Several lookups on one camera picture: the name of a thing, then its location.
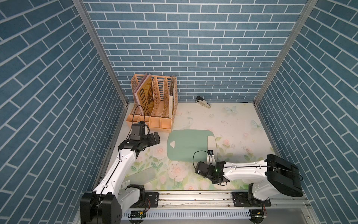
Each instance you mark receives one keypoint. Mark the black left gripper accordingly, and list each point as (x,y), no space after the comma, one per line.
(152,141)

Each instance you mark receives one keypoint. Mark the cream white cleaver knife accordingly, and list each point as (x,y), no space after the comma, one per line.
(212,146)

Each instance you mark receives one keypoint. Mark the green cutting board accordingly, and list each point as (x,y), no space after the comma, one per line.
(188,145)

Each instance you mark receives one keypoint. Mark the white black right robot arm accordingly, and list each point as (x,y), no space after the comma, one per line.
(269,177)

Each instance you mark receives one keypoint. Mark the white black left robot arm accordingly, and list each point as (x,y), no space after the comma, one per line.
(117,179)

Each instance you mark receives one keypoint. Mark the brown printed magazine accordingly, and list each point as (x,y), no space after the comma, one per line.
(143,94)

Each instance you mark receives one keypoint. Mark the white folder in organizer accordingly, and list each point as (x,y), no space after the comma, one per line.
(171,91)

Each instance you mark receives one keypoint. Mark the peach plastic file organizer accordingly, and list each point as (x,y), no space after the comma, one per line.
(159,119)

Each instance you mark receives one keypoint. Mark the white black stapler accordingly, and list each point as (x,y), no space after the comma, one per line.
(203,102)

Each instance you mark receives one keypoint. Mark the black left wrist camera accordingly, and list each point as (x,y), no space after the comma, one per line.
(138,131)

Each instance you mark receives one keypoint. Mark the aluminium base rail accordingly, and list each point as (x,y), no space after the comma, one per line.
(202,205)

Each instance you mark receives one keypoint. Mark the aluminium corner post left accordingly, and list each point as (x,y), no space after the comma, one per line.
(85,17)

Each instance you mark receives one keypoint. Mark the aluminium corner post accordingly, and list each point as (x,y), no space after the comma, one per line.
(85,17)
(307,9)

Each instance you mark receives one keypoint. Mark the aluminium corner post right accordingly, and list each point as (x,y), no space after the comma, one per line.
(307,9)

